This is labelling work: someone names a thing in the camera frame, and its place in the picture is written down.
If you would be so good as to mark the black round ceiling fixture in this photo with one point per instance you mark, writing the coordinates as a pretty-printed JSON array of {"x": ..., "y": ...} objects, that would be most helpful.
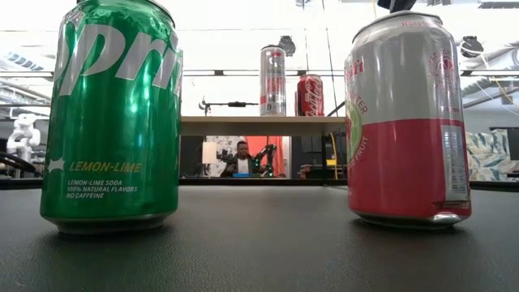
[
  {"x": 290, "y": 44},
  {"x": 471, "y": 45}
]

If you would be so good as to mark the orange red panel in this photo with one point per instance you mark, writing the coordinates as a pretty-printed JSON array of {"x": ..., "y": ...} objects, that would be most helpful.
[{"x": 281, "y": 146}]

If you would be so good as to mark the green Sprite can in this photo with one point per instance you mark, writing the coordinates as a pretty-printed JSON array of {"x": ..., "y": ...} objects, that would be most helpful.
[{"x": 109, "y": 121}]

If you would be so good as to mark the small blue box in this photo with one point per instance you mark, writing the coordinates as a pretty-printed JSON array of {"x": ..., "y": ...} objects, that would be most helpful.
[{"x": 242, "y": 175}]

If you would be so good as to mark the person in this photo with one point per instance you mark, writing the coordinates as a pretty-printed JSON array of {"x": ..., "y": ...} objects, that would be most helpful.
[{"x": 242, "y": 162}]

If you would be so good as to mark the wooden shelf with black legs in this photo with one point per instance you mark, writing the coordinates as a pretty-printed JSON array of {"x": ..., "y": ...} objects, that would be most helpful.
[{"x": 243, "y": 125}]

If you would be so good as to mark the white and pink seltzer can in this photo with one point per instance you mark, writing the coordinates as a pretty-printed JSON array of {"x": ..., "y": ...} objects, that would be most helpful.
[{"x": 405, "y": 162}]

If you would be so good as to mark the black background robot arm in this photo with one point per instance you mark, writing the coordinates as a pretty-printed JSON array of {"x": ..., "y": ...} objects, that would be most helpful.
[
  {"x": 226, "y": 156},
  {"x": 263, "y": 158}
]

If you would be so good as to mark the black table mat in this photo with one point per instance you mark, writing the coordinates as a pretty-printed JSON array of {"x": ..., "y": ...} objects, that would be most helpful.
[{"x": 259, "y": 251}]

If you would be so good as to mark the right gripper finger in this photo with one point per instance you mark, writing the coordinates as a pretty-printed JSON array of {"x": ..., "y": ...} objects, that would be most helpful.
[{"x": 399, "y": 5}]

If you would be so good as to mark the small white board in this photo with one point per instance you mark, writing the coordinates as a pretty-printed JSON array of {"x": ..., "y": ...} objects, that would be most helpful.
[{"x": 209, "y": 153}]

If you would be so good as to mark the slim white Celsius can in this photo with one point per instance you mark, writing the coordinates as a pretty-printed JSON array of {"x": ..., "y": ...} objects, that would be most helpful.
[{"x": 272, "y": 81}]

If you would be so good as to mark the leaf patterned panel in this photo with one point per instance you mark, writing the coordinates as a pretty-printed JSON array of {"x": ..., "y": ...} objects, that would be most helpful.
[{"x": 486, "y": 158}]

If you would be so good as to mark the black aluminium table frame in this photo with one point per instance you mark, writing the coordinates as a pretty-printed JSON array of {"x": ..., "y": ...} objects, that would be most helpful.
[{"x": 243, "y": 182}]

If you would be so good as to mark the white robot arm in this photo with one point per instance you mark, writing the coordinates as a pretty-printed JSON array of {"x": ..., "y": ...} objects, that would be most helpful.
[{"x": 24, "y": 134}]

